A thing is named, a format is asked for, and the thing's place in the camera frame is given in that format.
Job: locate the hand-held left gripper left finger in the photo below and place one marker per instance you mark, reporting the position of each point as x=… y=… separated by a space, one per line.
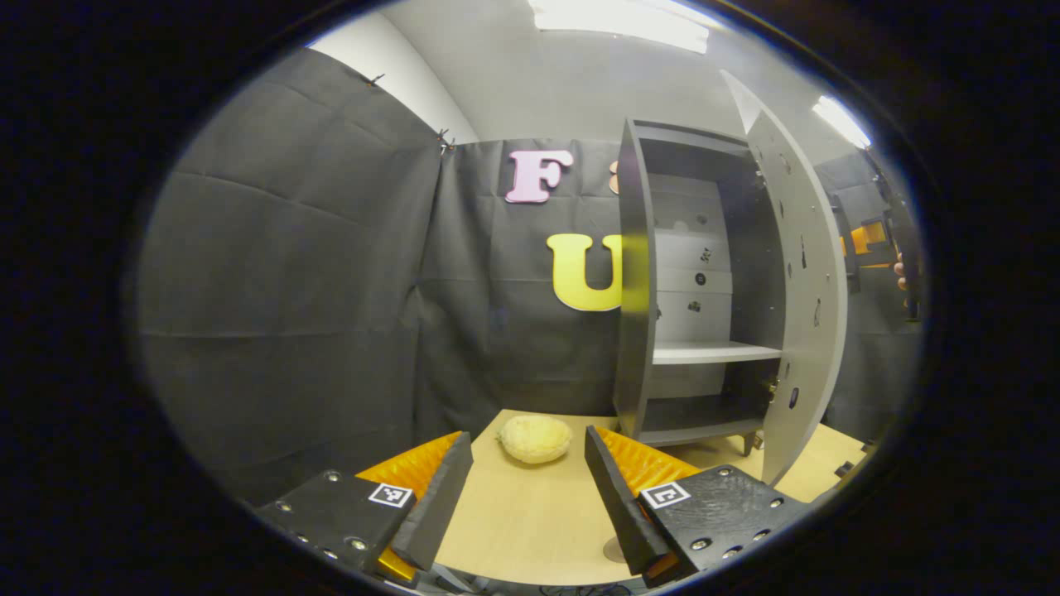
x=439 y=505

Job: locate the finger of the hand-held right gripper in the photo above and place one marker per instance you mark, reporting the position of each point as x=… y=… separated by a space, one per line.
x=874 y=233

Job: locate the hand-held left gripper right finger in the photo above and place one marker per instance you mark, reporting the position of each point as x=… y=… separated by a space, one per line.
x=617 y=505

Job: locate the round brown coaster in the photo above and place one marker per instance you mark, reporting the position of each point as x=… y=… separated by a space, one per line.
x=614 y=550

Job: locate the grey cabinet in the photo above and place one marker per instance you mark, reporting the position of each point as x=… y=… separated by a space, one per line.
x=633 y=331

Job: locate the yellow round sponge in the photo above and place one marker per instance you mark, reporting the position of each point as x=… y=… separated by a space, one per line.
x=534 y=439

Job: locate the long ceiling light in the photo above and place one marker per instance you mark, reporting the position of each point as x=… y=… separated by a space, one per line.
x=840 y=121
x=621 y=25

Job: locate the black backdrop cloth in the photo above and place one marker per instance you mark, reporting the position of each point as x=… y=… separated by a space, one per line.
x=290 y=290

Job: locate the black binder clip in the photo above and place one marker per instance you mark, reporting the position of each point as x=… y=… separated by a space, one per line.
x=447 y=142
x=374 y=80

